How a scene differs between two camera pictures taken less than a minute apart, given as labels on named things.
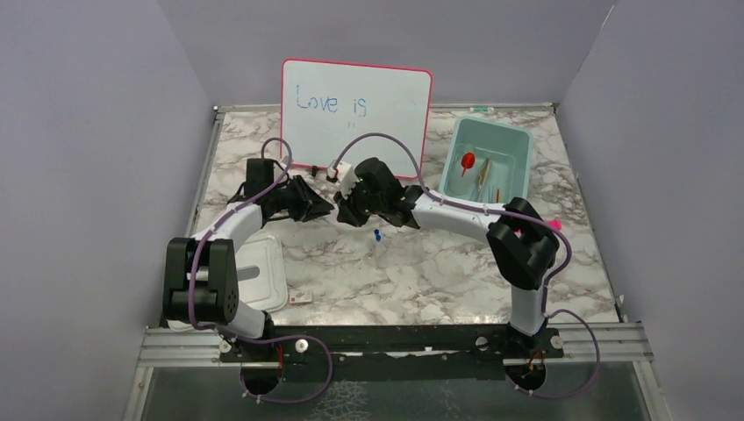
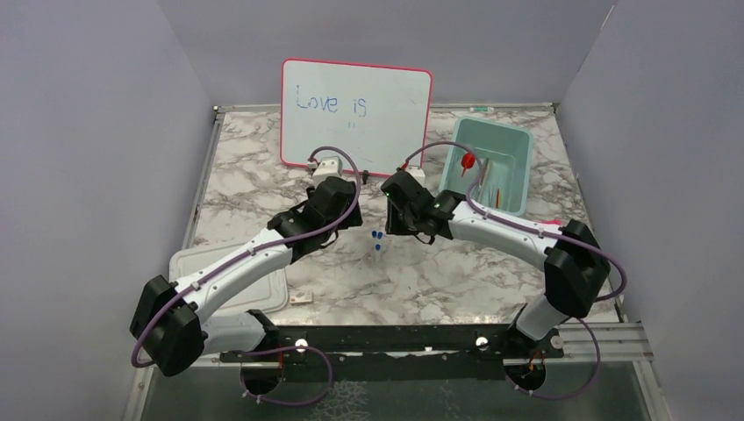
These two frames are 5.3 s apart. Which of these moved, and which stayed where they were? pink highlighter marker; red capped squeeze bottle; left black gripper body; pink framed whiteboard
Moved: left black gripper body
Stayed: pink highlighter marker; red capped squeeze bottle; pink framed whiteboard
